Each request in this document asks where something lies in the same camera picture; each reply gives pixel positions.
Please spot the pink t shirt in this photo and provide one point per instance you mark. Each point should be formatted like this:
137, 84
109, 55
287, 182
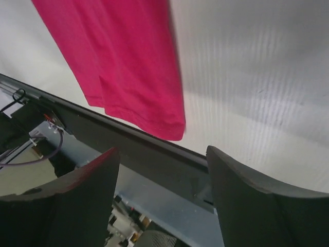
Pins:
123, 56

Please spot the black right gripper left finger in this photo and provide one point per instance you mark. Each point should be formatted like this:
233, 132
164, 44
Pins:
72, 210

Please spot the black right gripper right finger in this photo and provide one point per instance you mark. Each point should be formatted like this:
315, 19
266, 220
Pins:
257, 210

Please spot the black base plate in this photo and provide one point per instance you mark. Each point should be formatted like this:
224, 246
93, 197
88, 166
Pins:
173, 167

